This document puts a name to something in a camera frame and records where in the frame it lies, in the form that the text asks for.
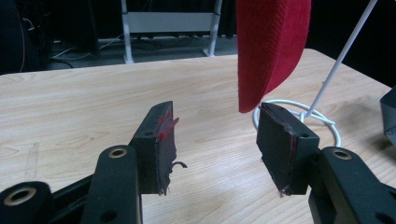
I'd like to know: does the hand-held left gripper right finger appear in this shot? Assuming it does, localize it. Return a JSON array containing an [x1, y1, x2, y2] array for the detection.
[[256, 102, 321, 198]]

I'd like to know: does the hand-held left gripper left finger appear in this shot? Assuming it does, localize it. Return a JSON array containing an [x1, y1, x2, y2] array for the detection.
[[128, 100, 180, 197]]

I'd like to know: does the white wire hat rack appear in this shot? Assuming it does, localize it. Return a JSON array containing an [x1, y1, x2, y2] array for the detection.
[[252, 0, 379, 148]]

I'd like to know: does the red baseball cap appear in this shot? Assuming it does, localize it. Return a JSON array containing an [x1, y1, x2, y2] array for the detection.
[[235, 0, 313, 114]]

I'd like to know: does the grey sun visor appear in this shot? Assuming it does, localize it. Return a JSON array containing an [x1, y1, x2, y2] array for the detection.
[[379, 86, 396, 138]]

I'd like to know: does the white floor cable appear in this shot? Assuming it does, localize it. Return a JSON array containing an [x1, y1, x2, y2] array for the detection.
[[49, 33, 125, 61]]

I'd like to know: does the grey metal frame stand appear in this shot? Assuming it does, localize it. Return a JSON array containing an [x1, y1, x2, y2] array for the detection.
[[120, 0, 224, 65]]

